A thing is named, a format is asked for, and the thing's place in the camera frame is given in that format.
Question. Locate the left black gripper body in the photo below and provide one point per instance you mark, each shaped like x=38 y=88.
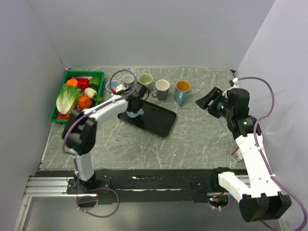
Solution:
x=139 y=106

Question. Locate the red toy chili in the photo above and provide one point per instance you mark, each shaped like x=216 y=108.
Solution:
x=63 y=117

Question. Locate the white footed mug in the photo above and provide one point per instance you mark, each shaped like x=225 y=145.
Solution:
x=111 y=86

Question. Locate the black serving tray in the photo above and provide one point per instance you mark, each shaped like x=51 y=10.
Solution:
x=156 y=120

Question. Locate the pale green mug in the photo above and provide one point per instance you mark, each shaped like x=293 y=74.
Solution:
x=146 y=80

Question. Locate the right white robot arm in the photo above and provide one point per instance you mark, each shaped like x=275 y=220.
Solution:
x=263 y=198

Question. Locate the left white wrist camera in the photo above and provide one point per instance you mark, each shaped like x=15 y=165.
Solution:
x=120 y=90

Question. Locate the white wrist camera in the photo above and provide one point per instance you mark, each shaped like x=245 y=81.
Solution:
x=234 y=83
x=120 y=90

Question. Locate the light blue hexagonal mug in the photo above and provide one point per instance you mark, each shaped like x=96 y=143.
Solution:
x=134 y=115

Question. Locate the small slate grey mug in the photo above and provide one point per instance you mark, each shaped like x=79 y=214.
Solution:
x=128 y=81

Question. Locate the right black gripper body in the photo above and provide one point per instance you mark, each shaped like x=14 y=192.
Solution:
x=219 y=106

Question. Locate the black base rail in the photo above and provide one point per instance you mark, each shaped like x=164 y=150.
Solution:
x=150 y=185

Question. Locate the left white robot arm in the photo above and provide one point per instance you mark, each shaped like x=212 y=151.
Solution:
x=79 y=135

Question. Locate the blue mug tan rim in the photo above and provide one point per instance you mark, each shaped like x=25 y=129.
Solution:
x=181 y=92

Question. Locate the red toy pepper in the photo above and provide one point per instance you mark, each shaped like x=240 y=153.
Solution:
x=82 y=84

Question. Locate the dark grey mug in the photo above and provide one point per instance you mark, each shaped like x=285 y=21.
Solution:
x=161 y=89

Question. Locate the toy cabbage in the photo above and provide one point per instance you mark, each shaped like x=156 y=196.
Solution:
x=67 y=99

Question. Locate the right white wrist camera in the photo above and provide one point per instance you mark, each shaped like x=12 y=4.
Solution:
x=234 y=83

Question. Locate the green toy pepper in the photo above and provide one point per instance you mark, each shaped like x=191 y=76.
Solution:
x=94 y=82

